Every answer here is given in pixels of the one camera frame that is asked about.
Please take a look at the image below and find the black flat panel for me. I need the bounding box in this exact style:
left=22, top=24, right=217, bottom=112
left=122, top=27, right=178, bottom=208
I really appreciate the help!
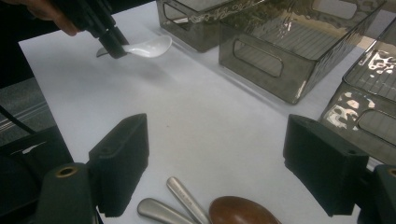
left=0, top=125, right=75, bottom=218

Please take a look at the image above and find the metal fork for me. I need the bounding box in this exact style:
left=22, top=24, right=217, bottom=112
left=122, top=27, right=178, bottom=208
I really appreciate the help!
left=166, top=176, right=211, bottom=224

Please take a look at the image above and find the aluminium floor rail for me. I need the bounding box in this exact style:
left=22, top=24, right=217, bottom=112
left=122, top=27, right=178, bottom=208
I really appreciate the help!
left=0, top=101, right=50, bottom=133

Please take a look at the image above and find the brown wooden spoon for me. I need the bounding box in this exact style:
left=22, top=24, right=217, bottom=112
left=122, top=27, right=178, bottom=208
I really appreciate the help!
left=208, top=195, right=283, bottom=224

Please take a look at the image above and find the white table sheet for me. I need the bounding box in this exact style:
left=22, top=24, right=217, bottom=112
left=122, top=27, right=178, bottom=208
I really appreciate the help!
left=18, top=0, right=396, bottom=224

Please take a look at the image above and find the left hand-held gripper cable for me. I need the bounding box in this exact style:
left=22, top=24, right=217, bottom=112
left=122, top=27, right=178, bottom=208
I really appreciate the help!
left=0, top=105, right=35, bottom=135

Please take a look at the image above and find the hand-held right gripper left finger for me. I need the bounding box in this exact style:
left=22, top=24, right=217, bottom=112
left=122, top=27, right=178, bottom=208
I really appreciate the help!
left=88, top=112, right=150, bottom=218

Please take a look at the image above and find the smoky clear plastic bin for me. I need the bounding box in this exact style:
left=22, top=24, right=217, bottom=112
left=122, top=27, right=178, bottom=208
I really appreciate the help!
left=318, top=17, right=396, bottom=166
left=155, top=0, right=250, bottom=53
left=218, top=0, right=389, bottom=105

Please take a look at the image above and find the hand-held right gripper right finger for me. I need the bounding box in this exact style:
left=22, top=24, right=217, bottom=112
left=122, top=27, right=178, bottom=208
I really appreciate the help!
left=282, top=113, right=371, bottom=217

